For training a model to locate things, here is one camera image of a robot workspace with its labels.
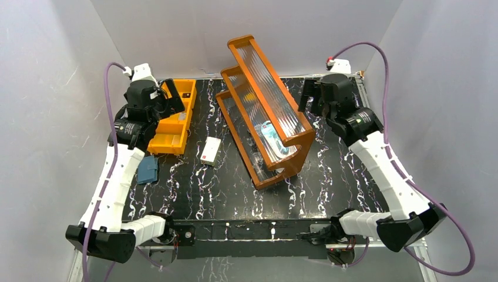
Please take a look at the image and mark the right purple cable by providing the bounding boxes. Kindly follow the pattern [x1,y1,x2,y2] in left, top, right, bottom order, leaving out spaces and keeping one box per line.
[328,41,476,277]

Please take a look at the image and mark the blue blister pack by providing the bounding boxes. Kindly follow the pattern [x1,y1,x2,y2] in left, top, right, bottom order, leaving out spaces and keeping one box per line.
[261,120,290,159]

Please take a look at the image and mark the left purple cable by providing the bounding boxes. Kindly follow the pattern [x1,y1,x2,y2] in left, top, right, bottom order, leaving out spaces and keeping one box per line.
[80,62,133,282]

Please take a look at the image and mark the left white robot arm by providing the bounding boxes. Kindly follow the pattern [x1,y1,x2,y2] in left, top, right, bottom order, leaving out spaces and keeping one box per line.
[65,63,185,263]

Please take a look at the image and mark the yellow three-compartment bin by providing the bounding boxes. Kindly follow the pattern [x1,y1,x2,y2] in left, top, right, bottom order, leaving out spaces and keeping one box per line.
[148,79,197,155]

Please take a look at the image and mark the blue card holder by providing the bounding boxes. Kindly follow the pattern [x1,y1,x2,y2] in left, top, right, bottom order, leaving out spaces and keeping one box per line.
[136,156,158,184]

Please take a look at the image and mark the orange wooden shelf rack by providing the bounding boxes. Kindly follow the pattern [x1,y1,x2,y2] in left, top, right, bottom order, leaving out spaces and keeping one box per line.
[216,35,315,190]

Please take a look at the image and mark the white rectangular box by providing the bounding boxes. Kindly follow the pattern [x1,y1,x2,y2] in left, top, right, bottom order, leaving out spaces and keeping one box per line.
[200,137,221,166]

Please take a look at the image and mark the purple cable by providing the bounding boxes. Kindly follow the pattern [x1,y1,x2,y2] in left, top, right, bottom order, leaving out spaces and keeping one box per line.
[328,41,476,277]
[80,62,133,282]

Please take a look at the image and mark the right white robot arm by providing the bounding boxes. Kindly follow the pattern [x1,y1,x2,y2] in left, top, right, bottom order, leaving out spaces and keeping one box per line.
[298,73,446,252]

